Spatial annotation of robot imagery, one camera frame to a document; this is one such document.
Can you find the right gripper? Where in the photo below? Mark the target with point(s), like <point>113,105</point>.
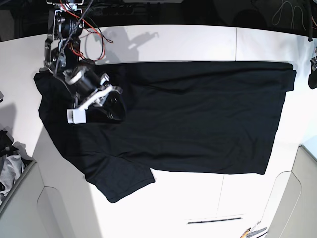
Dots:
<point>96,93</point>

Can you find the black T-shirt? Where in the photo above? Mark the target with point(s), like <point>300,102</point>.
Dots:
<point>207,117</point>

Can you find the clothes pile in bin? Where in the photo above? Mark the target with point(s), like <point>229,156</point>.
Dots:
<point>13,161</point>

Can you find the yellow pencil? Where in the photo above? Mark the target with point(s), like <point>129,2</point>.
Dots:
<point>245,233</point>

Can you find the grey left bin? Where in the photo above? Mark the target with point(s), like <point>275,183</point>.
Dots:
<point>27,212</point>

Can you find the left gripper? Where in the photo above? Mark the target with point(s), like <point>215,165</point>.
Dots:
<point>312,80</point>

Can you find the grey right bin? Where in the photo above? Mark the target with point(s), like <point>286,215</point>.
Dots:
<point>296,215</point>

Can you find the grey bin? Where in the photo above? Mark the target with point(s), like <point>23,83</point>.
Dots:
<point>296,215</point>
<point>27,212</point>

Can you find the thin black rod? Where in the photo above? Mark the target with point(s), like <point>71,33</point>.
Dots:
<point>214,220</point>

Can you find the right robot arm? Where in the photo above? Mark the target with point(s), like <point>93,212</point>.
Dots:
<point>65,61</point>

